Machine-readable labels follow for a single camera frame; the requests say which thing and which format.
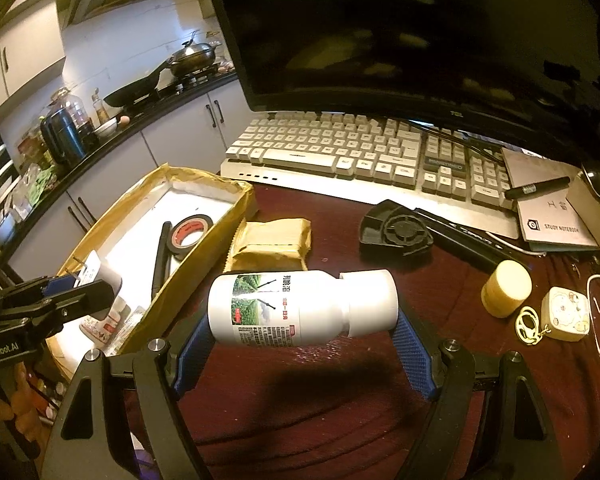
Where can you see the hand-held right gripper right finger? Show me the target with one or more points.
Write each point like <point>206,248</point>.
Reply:
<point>415,355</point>

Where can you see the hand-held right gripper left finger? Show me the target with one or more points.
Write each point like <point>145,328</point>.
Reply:
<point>195,355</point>

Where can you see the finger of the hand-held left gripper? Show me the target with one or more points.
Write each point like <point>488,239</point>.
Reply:
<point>60,284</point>
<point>90,297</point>

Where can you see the white USB wall charger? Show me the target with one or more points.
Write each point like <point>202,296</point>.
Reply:
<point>97,267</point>

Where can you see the white red-label pill bottle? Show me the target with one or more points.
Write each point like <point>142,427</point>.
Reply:
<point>110,322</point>

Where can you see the silver cream tube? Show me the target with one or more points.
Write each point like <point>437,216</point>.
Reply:
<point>132,325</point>

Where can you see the white green-label bottle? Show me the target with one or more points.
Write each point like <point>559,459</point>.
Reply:
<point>280,320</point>

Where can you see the black electrical tape roll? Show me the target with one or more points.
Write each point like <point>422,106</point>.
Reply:
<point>175,250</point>

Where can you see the yellow round jar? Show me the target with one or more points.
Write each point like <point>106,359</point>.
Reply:
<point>505,290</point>

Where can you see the black plastic tape dispenser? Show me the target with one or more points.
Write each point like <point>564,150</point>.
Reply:
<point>380,232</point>

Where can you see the yellow foil packet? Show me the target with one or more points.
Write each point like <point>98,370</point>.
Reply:
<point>270,245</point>

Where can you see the yellow-taped cardboard box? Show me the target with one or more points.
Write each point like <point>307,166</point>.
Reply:
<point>195,200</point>

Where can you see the person's left hand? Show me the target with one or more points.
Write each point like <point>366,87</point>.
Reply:
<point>15,415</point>

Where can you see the maroon tablecloth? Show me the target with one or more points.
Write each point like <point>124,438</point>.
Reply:
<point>305,410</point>

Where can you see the long black bar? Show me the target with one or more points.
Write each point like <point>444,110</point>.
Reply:
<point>460,237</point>

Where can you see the dark electric kettle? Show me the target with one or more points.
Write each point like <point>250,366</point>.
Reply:
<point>65,135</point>

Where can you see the white bowl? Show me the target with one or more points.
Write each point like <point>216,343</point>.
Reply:
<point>105,129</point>

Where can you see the large clear plastic bottle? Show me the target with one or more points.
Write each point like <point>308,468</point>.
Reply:
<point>75,107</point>

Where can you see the small condiment bottle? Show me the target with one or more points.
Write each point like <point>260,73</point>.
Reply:
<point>99,107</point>

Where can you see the white kitchen base cabinets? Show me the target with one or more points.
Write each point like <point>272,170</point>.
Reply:
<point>180,130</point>

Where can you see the black kitchen countertop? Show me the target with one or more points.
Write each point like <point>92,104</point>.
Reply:
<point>145,112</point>

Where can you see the grey study notebook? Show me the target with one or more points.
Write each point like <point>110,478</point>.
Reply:
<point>545,210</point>

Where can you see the black frying pan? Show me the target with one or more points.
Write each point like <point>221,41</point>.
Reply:
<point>130,95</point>

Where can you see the black marker pen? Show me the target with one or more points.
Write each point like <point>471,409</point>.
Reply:
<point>535,188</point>

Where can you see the beige cardboard box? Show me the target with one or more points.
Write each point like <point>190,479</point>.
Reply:
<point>590,220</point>

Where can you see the beige computer keyboard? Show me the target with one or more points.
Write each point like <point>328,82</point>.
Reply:
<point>330,150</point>

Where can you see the steel wok with lid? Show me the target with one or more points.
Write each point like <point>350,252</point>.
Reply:
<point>192,57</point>

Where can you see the black computer monitor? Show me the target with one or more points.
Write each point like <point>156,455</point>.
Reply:
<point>380,35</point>

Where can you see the white kitchen wall cabinets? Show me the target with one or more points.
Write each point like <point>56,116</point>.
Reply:
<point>25,45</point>

